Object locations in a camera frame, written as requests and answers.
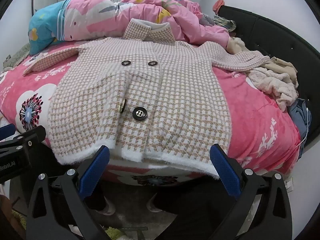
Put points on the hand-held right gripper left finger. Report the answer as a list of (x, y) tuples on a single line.
[(93, 172)]

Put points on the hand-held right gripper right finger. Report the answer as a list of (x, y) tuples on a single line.
[(225, 172)]

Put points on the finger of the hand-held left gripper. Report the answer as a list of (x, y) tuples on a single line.
[(7, 130), (35, 137)]

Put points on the beige houndstooth coat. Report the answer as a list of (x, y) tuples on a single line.
[(175, 92)]

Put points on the pink slipper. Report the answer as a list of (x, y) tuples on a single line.
[(107, 207)]

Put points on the pink floral bed blanket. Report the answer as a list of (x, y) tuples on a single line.
[(250, 110)]

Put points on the grey fluffy cloth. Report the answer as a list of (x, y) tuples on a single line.
[(15, 57)]

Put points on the blue denim garment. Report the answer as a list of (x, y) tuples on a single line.
[(298, 120)]

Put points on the beige garment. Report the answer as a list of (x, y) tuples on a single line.
[(282, 67)]

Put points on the black padded headboard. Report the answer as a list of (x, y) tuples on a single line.
[(287, 42)]

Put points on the green patterned cloth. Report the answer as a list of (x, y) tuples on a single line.
[(225, 23)]

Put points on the pink printed quilt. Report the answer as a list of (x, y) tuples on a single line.
[(140, 12)]

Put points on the orange cloth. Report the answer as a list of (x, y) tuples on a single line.
[(218, 5)]

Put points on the white wall outlet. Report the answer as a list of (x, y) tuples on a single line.
[(289, 185)]

